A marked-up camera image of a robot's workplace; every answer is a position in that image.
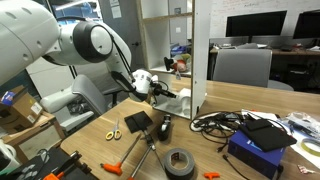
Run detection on blue cardboard box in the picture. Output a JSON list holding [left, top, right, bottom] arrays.
[[227, 129, 287, 180]]

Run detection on yellow tape roll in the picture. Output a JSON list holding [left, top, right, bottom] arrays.
[[299, 137, 320, 158]]

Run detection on black computer monitor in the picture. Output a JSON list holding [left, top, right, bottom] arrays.
[[292, 9, 320, 40], [225, 10, 288, 38]]

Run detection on clear plastic bag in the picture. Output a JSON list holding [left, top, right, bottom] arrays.
[[283, 111, 320, 138]]

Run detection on wall whiteboard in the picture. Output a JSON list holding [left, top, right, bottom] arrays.
[[209, 0, 320, 38]]

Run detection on brown cardboard box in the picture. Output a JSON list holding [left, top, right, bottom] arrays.
[[0, 84, 45, 136]]

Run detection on red green plush toy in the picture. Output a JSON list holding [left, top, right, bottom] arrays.
[[163, 53, 193, 75]]

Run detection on small black silver tripod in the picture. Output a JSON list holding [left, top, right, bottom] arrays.
[[128, 129, 166, 180]]

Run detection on white plastic cup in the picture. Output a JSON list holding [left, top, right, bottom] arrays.
[[169, 99, 192, 116]]

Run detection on gripper block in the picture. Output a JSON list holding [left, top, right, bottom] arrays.
[[149, 82, 179, 101]]

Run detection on black square plate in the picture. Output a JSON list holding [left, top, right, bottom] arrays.
[[124, 110, 154, 135]]

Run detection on tall white open shelf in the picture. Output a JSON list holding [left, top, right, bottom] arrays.
[[135, 0, 213, 120]]

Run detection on white flat cable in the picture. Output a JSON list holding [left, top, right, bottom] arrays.
[[0, 139, 21, 176]]

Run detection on grey duct tape roll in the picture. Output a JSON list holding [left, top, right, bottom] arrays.
[[163, 148, 196, 180]]

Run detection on yellow handled scissors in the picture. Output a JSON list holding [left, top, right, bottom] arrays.
[[105, 119, 123, 141]]

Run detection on black tape dispenser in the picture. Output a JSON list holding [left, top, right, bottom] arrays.
[[157, 113, 173, 142]]

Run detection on grey office chair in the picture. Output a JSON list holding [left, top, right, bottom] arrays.
[[212, 48, 295, 92], [39, 73, 118, 133]]

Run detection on small red white wrapper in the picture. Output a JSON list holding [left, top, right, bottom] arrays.
[[297, 164, 315, 175]]

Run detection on small orange T-handle hex key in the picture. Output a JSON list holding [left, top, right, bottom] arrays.
[[203, 171, 221, 180]]

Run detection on black orange bar clamp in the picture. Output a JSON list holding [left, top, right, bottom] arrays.
[[49, 150, 84, 180]]

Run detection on translucent plastic cup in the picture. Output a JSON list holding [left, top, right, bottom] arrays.
[[175, 87, 193, 104]]

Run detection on black cable bundle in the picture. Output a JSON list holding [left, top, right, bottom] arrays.
[[189, 110, 246, 154]]

